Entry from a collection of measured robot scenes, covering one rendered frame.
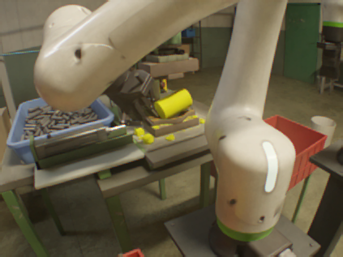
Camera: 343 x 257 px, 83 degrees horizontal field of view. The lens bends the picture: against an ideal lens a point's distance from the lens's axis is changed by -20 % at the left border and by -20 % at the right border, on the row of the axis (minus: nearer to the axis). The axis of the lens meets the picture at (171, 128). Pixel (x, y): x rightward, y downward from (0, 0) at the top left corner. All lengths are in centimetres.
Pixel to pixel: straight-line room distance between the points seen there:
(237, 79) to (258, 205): 24
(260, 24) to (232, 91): 15
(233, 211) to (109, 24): 33
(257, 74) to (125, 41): 28
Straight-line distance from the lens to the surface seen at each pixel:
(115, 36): 28
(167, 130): 76
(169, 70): 71
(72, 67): 29
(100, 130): 70
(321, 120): 302
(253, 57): 47
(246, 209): 39
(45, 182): 65
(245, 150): 35
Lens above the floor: 133
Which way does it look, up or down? 25 degrees down
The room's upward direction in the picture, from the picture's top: 3 degrees counter-clockwise
